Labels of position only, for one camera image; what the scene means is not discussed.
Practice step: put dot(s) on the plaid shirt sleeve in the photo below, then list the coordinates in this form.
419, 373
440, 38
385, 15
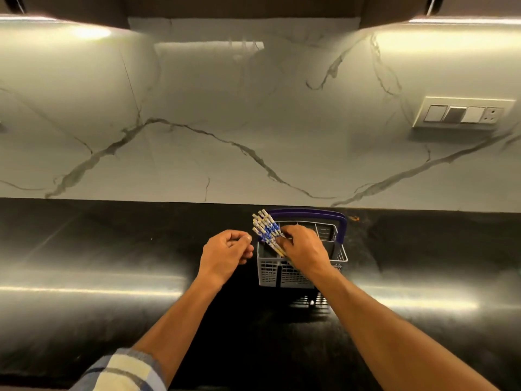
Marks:
122, 372

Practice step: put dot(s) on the bundle of white blue pens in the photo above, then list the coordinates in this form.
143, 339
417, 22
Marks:
266, 232

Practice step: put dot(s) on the person's left hand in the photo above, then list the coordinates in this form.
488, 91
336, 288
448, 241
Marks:
217, 256

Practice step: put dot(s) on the white wall switch panel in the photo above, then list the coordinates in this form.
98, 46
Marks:
462, 113

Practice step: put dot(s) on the dark upper cabinet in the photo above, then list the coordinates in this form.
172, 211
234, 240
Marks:
244, 6

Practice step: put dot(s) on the person's right hand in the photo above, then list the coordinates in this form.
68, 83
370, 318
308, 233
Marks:
307, 250

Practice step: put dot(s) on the person's left thumb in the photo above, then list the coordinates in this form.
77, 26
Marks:
240, 241

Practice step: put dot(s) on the person's right thumb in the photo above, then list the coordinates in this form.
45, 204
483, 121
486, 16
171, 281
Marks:
285, 246

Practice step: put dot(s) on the under-cabinet light strip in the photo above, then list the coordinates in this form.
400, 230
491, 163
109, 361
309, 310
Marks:
464, 21

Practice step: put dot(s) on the person's right forearm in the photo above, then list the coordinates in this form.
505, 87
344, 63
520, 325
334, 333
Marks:
390, 342

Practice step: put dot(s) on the person's left forearm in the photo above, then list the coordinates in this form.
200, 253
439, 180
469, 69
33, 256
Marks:
179, 321

